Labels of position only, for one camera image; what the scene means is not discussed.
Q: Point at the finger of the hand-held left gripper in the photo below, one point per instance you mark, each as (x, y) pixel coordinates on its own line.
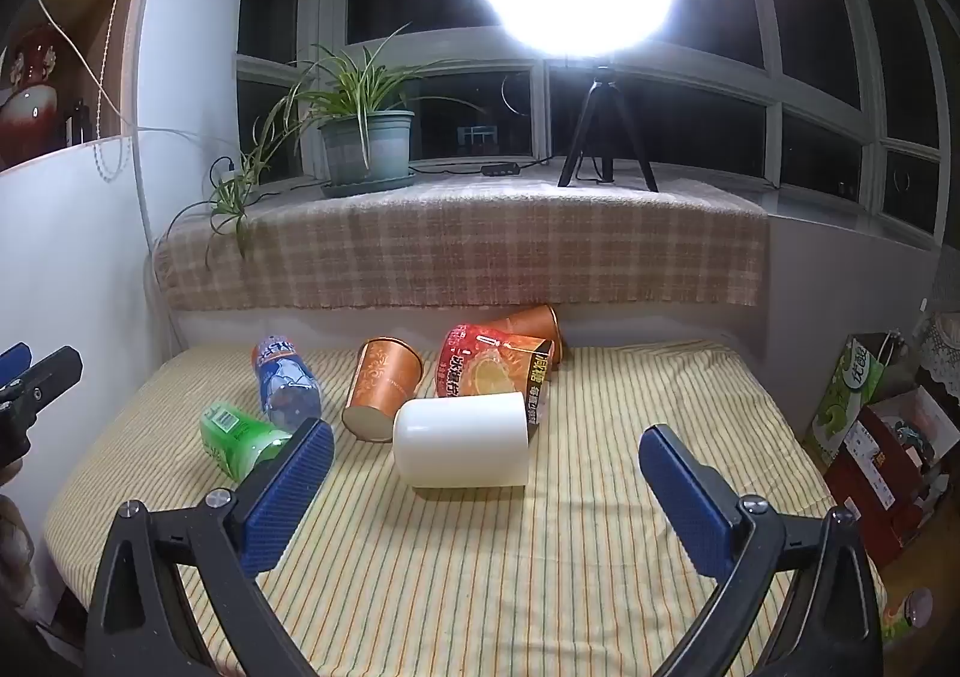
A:
(13, 362)
(52, 373)

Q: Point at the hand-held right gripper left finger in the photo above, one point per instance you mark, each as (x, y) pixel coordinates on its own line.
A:
(289, 489)

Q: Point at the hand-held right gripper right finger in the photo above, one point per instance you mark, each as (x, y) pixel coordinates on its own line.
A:
(686, 497)

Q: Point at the white cup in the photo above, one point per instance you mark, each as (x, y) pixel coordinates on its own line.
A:
(457, 441)

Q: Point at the orange patterned paper cup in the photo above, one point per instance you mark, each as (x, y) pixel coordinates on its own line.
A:
(536, 324)
(382, 381)

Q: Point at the red instant noodle cup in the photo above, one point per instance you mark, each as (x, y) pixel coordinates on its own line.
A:
(480, 366)

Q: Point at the green plastic bottle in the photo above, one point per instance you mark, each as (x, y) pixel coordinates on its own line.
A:
(240, 441)

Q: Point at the blue label plastic bottle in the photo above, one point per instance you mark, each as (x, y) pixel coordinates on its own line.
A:
(281, 384)

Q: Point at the red cardboard box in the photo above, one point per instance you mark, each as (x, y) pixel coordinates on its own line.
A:
(862, 474)

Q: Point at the yellow striped bed sheet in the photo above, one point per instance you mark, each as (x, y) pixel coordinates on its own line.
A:
(525, 572)

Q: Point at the green and white carton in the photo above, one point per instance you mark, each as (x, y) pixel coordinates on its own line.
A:
(844, 407)

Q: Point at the red ceramic vase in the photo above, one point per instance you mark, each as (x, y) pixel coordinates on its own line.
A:
(26, 114)

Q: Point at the white lace cloth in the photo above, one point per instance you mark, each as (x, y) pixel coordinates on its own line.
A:
(941, 347)

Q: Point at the beige plaid blanket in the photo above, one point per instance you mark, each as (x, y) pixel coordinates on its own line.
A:
(465, 242)

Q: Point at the wooden shelf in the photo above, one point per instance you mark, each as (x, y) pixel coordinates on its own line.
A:
(90, 32)

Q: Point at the spider plant in green pot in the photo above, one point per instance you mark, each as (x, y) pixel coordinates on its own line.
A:
(367, 144)

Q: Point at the black power strip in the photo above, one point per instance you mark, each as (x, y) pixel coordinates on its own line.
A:
(500, 169)

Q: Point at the black tripod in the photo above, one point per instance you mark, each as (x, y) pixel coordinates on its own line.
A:
(600, 114)

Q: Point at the white window frame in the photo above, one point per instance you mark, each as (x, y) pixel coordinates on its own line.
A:
(757, 9)

